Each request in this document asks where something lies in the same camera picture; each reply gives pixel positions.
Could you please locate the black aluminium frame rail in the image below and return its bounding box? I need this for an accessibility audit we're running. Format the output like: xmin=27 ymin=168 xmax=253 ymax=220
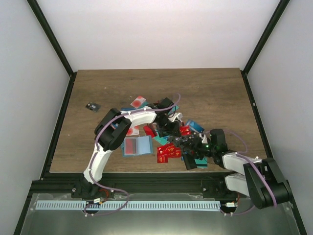
xmin=30 ymin=172 xmax=237 ymax=198

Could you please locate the light blue slotted rail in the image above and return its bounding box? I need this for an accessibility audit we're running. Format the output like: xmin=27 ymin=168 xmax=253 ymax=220
xmin=35 ymin=200 xmax=221 ymax=211

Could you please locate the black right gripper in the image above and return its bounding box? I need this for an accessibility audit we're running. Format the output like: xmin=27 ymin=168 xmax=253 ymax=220
xmin=181 ymin=137 xmax=216 ymax=161

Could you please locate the glossy red card back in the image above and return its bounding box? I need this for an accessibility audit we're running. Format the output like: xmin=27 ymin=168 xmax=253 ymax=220
xmin=143 ymin=125 xmax=157 ymax=138

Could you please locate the blue VIP card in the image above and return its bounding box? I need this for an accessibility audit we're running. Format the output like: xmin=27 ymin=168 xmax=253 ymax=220
xmin=186 ymin=119 xmax=204 ymax=133

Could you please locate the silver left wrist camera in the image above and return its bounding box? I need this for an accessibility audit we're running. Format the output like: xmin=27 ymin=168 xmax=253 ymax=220
xmin=169 ymin=113 xmax=183 ymax=122

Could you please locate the blue leather card holder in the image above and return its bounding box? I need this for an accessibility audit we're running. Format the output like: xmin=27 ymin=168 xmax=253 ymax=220
xmin=121 ymin=136 xmax=153 ymax=157

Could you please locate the white red circle card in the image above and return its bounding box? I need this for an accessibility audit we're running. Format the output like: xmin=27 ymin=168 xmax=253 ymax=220
xmin=131 ymin=96 xmax=146 ymax=108

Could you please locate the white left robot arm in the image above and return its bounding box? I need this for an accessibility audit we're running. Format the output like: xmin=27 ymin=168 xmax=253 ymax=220
xmin=80 ymin=95 xmax=181 ymax=198

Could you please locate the red VIP card centre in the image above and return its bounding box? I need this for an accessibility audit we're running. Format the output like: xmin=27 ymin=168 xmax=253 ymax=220
xmin=156 ymin=143 xmax=182 ymax=164

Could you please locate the teal card with stripe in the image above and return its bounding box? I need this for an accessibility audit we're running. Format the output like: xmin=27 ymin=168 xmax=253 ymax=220
xmin=195 ymin=157 xmax=208 ymax=169

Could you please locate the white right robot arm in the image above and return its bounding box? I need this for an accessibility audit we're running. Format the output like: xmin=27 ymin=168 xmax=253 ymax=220
xmin=170 ymin=129 xmax=293 ymax=209

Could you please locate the small black card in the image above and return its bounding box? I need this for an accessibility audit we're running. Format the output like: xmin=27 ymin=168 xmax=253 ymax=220
xmin=85 ymin=102 xmax=101 ymax=112

